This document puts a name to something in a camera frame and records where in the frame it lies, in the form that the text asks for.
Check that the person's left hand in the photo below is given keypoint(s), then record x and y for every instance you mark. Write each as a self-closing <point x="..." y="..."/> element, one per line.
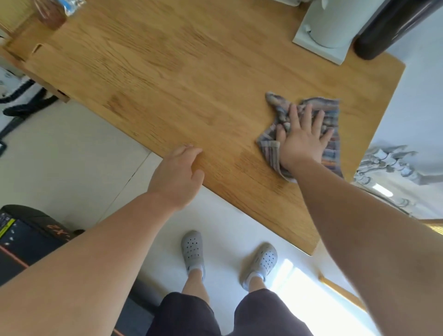
<point x="173" y="180"/>

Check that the person's right hand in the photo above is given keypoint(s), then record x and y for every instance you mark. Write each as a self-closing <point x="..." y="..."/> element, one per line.
<point x="299" y="143"/>

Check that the person's right thumb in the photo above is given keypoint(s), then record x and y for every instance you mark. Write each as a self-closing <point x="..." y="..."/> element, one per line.
<point x="280" y="134"/>

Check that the person's right middle finger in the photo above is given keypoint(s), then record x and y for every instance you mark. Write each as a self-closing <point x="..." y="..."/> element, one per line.
<point x="307" y="116"/>

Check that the person's left thumb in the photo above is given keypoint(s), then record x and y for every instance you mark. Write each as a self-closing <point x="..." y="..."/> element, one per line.
<point x="198" y="176"/>

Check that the person's right little finger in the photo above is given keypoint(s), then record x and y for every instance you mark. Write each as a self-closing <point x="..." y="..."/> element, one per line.
<point x="327" y="135"/>

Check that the striped grey cleaning cloth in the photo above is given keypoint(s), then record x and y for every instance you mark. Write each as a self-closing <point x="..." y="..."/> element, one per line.
<point x="330" y="152"/>

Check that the person's right forearm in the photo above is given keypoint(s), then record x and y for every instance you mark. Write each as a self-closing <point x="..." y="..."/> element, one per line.
<point x="367" y="239"/>

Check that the person's left forearm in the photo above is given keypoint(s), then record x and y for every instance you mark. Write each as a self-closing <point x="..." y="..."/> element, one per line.
<point x="86" y="263"/>

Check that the grey perforated clog shoe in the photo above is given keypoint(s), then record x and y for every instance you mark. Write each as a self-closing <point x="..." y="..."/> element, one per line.
<point x="260" y="259"/>
<point x="192" y="247"/>

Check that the grey metal pipes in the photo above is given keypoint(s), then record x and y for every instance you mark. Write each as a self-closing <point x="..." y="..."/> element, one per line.
<point x="391" y="169"/>

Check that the white appliance with square base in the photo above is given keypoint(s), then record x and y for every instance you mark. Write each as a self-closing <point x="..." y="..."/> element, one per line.
<point x="328" y="27"/>

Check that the person's left leg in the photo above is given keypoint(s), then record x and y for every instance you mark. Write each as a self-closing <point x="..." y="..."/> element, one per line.
<point x="195" y="285"/>

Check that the person's leg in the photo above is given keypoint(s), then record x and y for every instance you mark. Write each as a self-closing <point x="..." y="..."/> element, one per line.
<point x="195" y="285"/>
<point x="256" y="284"/>

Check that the black cylindrical container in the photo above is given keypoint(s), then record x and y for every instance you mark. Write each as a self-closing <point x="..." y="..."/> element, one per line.
<point x="384" y="31"/>

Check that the person's right leg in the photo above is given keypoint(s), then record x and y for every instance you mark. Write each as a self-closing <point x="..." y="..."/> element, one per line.
<point x="256" y="284"/>

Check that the dark shorts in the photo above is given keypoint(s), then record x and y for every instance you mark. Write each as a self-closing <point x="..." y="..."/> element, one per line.
<point x="249" y="316"/>

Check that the black equipment case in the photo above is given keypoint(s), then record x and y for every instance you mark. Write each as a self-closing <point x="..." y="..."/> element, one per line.
<point x="24" y="242"/>

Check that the wooden side shelf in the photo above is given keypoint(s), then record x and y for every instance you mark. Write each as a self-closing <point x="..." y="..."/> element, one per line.
<point x="27" y="59"/>

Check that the wooden floor frame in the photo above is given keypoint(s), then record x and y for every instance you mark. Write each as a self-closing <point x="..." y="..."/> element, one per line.
<point x="342" y="290"/>

